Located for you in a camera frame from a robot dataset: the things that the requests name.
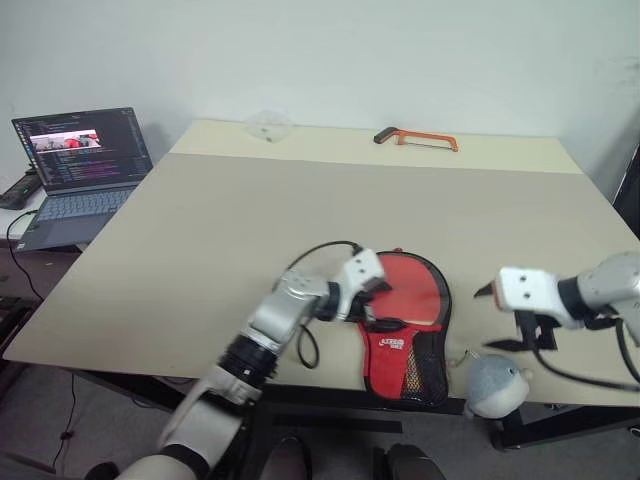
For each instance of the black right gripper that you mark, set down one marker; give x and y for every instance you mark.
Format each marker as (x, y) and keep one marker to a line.
(532, 332)

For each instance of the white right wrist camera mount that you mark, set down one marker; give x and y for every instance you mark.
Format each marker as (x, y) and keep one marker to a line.
(530, 292)

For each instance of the red ping pong paddle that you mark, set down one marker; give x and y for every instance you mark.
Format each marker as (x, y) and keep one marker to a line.
(415, 287)

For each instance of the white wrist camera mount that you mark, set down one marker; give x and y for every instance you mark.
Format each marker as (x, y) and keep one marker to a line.
(360, 267)
(530, 292)

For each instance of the black handheld device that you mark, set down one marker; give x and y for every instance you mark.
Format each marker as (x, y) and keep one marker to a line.
(17, 192)

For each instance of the black red paddle case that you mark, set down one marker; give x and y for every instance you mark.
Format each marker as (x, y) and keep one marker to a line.
(390, 365)

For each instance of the dark rounded shape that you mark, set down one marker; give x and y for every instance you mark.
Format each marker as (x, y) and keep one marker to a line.
(290, 457)
(410, 462)

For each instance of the black table frame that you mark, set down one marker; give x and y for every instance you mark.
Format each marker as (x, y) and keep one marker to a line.
(340, 400)

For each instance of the grey open laptop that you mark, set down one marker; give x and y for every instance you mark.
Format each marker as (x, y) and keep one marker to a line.
(85, 155)

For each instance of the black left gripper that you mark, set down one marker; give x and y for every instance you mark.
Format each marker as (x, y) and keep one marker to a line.
(361, 306)

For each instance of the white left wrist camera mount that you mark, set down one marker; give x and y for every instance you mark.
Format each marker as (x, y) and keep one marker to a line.
(360, 267)

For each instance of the orange hacksaw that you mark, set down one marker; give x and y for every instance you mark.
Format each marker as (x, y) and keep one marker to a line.
(427, 137)

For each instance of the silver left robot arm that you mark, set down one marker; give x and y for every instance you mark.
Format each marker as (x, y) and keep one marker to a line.
(280, 320)

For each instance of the white side table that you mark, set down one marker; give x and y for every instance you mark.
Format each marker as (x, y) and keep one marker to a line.
(10, 220)

